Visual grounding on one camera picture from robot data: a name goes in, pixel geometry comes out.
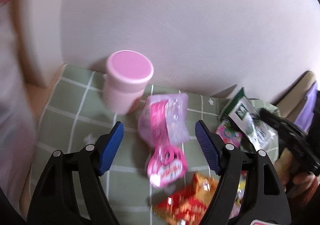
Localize purple and pink snack packet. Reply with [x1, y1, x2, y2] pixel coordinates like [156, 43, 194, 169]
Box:
[138, 93, 190, 148]

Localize pink round lidded jar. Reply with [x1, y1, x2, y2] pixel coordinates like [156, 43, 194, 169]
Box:
[103, 50, 154, 115]

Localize right hand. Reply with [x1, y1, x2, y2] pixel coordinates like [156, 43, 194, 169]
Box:
[274, 148, 319, 198]

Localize colourful cartoon snack packet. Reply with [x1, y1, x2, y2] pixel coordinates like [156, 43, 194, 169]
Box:
[216, 120, 243, 148]

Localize green checked bed sheet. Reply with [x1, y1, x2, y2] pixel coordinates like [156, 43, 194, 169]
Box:
[27, 65, 227, 224]

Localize red fuzzy right sleeve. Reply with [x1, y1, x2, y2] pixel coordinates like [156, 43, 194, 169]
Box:
[290, 177, 319, 209]

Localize red orange snack wrapper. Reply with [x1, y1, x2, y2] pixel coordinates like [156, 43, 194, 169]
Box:
[152, 172, 219, 224]

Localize green white snack packet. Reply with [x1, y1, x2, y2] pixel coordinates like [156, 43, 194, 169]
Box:
[220, 87, 278, 151]

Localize pink heart candy wrapper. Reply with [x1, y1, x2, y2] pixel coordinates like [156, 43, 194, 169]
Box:
[146, 144, 188, 188]

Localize purple pillow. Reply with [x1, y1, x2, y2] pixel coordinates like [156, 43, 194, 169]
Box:
[294, 82, 318, 132]

